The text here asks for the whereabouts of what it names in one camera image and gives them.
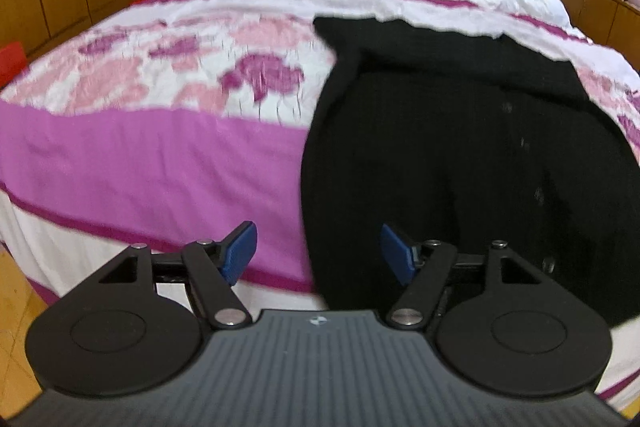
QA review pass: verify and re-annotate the pink purple floral bedspread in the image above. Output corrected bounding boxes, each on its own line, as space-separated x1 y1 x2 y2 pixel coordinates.
1 0 639 409

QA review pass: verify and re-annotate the low wooden cabinet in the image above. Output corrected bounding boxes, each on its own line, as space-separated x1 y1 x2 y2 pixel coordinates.
561 0 640 69

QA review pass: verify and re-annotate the red box on floor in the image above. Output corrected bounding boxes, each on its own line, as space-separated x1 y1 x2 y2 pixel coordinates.
0 41 27 88

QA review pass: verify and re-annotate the black button cardigan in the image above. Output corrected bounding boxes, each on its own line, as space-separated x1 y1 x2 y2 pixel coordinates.
300 17 639 326

